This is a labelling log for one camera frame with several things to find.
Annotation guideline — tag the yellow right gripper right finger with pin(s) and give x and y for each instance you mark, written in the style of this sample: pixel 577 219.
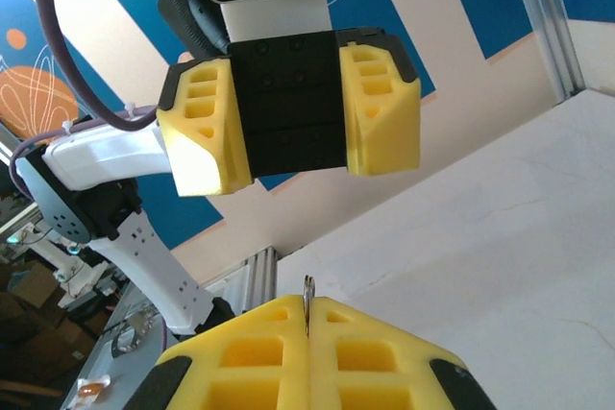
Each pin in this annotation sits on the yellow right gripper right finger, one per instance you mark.
pixel 322 362

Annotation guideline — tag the brown cardboard box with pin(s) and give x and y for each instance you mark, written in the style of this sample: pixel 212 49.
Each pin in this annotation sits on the brown cardboard box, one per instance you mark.
pixel 67 343
pixel 33 285

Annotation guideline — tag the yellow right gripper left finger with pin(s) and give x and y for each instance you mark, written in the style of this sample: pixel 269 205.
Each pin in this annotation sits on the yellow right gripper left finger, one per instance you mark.
pixel 294 362

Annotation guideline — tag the aluminium frame post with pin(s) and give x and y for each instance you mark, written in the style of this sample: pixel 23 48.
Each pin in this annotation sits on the aluminium frame post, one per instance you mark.
pixel 552 21

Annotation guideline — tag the aluminium front beam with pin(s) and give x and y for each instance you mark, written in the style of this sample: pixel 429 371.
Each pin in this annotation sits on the aluminium front beam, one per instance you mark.
pixel 262 280

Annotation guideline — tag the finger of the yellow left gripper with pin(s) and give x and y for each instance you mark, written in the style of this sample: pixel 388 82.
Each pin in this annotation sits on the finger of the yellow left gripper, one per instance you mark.
pixel 211 151
pixel 394 141

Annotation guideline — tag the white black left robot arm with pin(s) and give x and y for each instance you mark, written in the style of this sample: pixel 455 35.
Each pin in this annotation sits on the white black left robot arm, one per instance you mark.
pixel 110 155

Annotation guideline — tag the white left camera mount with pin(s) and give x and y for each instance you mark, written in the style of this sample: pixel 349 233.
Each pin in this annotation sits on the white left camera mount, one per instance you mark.
pixel 278 16

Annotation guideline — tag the white background machine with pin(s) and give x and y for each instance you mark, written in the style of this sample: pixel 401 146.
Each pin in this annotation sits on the white background machine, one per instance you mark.
pixel 53 256

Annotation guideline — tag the orange item in bag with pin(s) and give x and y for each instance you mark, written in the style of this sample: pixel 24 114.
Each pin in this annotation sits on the orange item in bag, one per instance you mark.
pixel 91 388

